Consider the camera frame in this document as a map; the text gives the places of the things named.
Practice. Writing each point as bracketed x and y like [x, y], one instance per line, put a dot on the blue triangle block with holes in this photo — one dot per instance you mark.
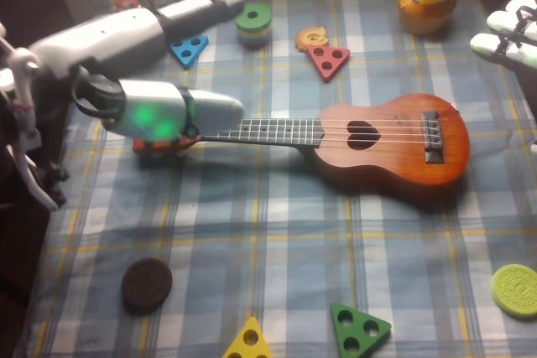
[181, 55]

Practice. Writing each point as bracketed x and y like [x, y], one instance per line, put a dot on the blue plaid tablecloth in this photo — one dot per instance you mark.
[293, 240]

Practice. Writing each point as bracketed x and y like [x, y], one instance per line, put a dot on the green toy sandwich cookie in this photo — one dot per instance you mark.
[518, 293]

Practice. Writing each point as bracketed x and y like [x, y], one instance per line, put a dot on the yellow triangle block with holes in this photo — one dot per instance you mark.
[251, 323]

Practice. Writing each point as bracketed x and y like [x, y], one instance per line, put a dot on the small orange-brown toy ukulele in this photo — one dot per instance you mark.
[398, 144]

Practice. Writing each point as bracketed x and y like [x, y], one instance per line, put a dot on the green-topped stacked toy rings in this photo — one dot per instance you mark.
[262, 22]

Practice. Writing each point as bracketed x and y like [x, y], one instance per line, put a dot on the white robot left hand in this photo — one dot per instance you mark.
[109, 39]

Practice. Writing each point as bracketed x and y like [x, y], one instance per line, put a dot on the toy cupcake with fruit topping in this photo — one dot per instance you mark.
[423, 14]

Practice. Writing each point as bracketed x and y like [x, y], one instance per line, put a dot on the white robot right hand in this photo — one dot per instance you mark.
[518, 39]

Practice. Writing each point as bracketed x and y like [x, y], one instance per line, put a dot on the brown toy sandwich cookie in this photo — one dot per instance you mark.
[147, 284]

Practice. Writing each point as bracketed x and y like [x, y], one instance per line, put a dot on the tan toy biscuit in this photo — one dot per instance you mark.
[308, 37]

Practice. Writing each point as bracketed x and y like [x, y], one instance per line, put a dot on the red triangle block with holes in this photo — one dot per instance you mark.
[326, 75]

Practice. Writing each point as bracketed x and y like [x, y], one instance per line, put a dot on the green triangle block with holes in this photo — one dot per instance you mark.
[360, 331]

